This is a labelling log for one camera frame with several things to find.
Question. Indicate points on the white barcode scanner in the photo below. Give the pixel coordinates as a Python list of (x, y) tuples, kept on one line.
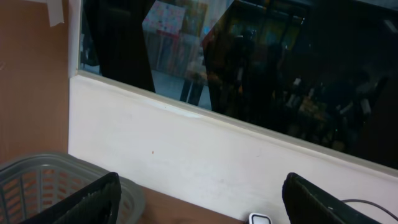
[(257, 218)]

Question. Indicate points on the grey plastic basket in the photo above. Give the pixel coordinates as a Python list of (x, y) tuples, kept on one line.
[(33, 184)]

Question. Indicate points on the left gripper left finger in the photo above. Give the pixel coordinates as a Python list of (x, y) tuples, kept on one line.
[(97, 203)]

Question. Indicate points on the dark glass window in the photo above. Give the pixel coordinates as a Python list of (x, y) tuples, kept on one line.
[(324, 71)]

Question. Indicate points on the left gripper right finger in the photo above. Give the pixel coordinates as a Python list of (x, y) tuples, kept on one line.
[(306, 203)]

